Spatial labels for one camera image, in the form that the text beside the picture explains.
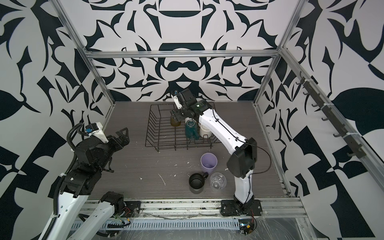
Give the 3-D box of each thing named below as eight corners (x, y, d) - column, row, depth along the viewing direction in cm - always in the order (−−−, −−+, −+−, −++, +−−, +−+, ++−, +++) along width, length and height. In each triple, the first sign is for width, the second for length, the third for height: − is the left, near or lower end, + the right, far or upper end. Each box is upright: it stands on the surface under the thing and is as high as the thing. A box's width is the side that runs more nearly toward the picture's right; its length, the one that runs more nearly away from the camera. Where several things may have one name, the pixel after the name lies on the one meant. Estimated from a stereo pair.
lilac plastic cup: (200, 176, 87) (201, 168, 76) (199, 162, 92) (201, 152, 82) (215, 176, 87) (218, 168, 76) (214, 162, 92) (216, 152, 82)
